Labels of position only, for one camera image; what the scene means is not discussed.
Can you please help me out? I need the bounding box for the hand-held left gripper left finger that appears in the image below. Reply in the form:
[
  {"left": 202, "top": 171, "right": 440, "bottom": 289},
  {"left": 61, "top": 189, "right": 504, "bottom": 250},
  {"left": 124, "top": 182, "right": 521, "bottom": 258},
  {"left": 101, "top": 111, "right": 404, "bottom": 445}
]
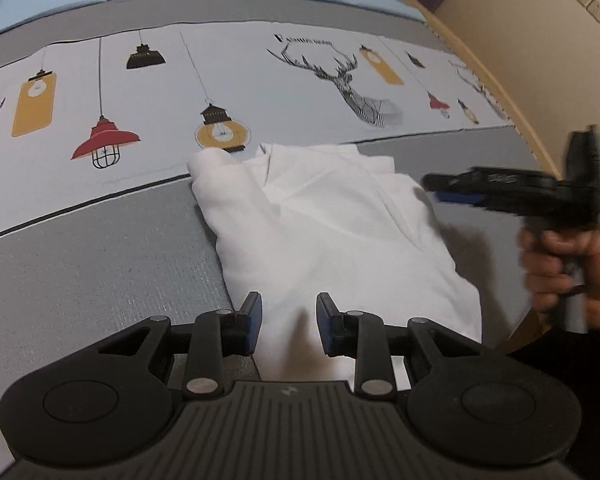
[{"left": 97, "top": 291, "right": 264, "bottom": 402}]

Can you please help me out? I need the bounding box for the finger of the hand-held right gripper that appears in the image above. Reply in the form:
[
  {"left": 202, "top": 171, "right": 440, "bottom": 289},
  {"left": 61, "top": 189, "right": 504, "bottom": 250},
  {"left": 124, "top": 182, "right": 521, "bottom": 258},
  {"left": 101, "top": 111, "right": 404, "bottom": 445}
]
[{"left": 422, "top": 169, "right": 491, "bottom": 209}]

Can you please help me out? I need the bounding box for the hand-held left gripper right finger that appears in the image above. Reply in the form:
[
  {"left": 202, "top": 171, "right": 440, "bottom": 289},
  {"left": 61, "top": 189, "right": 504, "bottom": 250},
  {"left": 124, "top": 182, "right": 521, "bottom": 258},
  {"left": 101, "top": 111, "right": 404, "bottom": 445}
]
[{"left": 315, "top": 291, "right": 483, "bottom": 402}]

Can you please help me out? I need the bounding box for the white long-sleeved shirt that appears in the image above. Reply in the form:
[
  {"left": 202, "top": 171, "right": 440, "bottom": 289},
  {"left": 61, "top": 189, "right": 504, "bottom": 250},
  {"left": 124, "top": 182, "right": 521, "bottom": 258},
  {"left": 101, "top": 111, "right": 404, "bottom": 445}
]
[{"left": 186, "top": 142, "right": 483, "bottom": 394}]

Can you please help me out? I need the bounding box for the person's right hand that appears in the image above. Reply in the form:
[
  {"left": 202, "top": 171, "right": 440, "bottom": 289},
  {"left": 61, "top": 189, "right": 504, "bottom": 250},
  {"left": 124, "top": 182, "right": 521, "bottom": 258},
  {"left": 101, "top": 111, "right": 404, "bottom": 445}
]
[{"left": 519, "top": 229, "right": 600, "bottom": 338}]

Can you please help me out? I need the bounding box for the grey printed bed cover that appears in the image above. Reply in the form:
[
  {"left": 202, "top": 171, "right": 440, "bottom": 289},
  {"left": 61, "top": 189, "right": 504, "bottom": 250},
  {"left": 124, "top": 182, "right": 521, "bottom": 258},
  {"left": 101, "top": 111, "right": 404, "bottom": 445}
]
[{"left": 0, "top": 0, "right": 568, "bottom": 466}]

